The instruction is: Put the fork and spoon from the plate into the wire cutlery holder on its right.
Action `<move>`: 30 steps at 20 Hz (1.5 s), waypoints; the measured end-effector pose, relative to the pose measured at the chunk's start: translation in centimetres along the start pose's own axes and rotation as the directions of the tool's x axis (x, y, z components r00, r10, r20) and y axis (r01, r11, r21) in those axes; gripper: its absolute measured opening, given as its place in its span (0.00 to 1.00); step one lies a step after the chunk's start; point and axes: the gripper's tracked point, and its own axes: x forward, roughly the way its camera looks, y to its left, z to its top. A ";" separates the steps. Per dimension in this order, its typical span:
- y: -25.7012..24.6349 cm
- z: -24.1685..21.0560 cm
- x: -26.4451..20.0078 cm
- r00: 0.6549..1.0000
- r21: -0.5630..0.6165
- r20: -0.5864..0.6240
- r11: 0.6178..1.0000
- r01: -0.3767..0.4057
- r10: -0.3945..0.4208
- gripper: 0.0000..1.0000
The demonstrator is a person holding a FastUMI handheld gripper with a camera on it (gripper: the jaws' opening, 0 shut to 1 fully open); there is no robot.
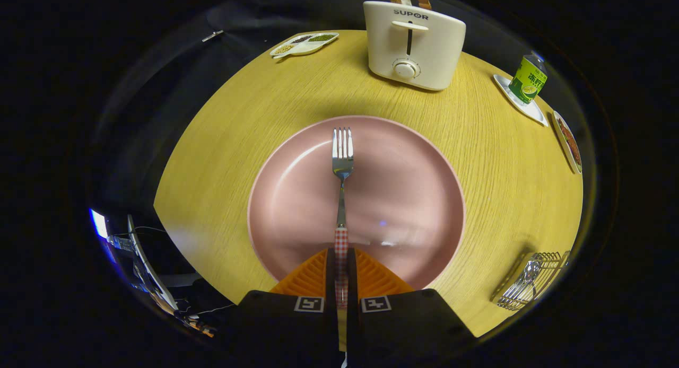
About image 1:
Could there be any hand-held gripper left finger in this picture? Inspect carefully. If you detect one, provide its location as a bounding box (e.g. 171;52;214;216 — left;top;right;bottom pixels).
236;248;340;368

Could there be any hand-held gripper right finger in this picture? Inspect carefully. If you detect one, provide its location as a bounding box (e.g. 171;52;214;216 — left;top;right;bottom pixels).
347;248;475;366

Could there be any checkered handle fork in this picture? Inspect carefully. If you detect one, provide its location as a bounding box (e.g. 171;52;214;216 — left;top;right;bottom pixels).
332;127;355;309

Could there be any checkered handle spoon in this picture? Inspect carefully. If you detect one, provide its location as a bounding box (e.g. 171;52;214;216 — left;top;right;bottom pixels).
517;259;543;300

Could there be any pink round plate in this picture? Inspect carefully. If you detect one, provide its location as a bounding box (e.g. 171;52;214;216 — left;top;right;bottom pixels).
247;115;466;291

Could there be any white flat panel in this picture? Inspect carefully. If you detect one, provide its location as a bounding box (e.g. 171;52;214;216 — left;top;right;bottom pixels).
126;214;179;311

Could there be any white divided bean dish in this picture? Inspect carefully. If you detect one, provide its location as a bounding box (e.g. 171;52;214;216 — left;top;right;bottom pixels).
269;32;340;59

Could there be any lit computer monitor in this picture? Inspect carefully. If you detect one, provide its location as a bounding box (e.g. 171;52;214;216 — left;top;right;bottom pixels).
89;208;109;239

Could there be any white square coaster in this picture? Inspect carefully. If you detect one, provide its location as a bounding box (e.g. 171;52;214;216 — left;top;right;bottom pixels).
493;74;549;127

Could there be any white toaster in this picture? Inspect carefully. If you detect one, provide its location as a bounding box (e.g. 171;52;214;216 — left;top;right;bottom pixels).
363;1;467;91

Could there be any white plate with food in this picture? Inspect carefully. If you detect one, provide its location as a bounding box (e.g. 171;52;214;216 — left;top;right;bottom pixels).
552;110;583;174

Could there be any green label drink bottle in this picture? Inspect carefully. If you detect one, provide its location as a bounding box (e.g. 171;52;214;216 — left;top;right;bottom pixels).
508;53;548;104

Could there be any metal wire rack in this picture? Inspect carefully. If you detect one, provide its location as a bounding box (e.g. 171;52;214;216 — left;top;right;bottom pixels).
491;250;572;311

